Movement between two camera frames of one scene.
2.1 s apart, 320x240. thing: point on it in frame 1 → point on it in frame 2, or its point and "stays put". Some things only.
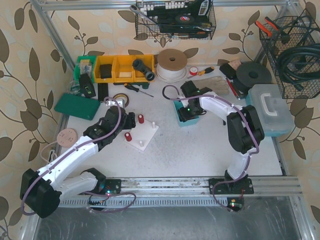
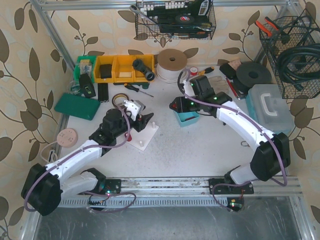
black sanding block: [228, 71] stays put
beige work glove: [217, 83] stays put
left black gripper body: [131, 120] → [139, 122]
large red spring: [128, 136] stays put
